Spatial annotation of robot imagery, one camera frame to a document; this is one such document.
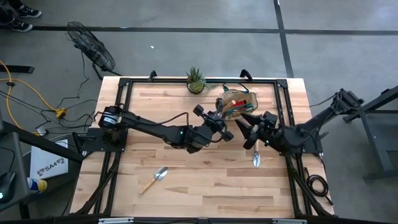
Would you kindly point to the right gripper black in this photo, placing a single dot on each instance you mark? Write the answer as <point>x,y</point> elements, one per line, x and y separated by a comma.
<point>269,133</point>

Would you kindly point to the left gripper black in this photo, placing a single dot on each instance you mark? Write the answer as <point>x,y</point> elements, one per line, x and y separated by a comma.
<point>206,133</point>

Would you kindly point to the beige green gardening bag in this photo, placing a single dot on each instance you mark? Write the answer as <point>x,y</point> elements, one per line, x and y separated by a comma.
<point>241,94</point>

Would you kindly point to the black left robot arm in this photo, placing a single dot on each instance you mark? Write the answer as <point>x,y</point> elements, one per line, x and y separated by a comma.
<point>146,126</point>

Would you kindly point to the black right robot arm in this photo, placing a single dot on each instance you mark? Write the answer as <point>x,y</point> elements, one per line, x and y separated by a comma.
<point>320,124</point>

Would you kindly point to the potted succulent plant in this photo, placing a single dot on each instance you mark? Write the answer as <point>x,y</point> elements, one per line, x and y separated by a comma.
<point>196,87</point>

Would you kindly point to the black table clamp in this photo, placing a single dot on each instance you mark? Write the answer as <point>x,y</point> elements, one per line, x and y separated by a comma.
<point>152,75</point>
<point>246,74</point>

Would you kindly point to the black metal side stand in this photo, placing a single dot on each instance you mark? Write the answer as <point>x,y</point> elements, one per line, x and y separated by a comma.
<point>388,95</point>

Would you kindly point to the black floor fan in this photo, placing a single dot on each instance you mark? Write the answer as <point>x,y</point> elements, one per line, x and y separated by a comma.
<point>93,49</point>

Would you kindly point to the white printed box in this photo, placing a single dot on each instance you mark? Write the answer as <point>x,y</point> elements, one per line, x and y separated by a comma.
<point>46,155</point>

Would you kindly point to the black diagonal stand beam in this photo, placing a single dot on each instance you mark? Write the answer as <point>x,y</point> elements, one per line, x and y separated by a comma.
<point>37,141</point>

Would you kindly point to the white blue yellow bottle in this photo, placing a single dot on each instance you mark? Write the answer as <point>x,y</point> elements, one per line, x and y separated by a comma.
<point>38,185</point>

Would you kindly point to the black floor bar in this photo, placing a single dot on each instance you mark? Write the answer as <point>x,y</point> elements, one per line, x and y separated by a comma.
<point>15,69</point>

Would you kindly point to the person's black sneaker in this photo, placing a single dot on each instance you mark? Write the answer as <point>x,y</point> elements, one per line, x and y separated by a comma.
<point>21,26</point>
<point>31,12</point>

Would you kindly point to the dark grey desk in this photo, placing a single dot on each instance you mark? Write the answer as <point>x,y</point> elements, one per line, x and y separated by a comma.
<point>9,152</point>

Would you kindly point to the black computer mouse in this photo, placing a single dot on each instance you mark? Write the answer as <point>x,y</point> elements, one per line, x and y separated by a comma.
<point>7,186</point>

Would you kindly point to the black metal table frame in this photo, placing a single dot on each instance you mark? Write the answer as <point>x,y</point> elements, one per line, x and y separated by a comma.
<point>168,81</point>

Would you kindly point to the silver bracket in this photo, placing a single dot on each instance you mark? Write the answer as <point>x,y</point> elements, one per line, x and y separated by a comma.
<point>289,221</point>
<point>115,220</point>

